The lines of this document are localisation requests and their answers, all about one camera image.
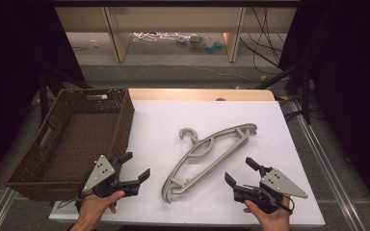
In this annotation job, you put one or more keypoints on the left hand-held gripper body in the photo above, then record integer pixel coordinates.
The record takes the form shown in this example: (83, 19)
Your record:
(100, 173)

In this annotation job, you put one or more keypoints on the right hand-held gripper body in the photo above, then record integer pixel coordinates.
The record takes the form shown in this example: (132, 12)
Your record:
(279, 184)

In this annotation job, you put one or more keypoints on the brown woven basket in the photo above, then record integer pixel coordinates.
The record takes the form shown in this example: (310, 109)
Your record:
(77, 134)

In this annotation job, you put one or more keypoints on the person's left hand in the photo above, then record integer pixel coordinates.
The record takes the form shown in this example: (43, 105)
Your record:
(93, 205)

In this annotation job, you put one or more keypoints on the person's right hand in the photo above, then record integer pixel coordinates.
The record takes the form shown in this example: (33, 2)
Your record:
(271, 218)

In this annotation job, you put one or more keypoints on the white table mat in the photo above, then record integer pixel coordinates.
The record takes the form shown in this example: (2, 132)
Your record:
(173, 112)

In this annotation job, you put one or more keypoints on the black metal stand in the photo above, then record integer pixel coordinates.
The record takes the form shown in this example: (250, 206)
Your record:
(305, 96)
(45, 93)

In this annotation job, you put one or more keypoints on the beige shelf unit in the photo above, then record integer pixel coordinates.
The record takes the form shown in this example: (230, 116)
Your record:
(118, 38)

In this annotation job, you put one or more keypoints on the colourful small toys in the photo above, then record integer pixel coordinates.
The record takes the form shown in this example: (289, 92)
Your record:
(202, 43)

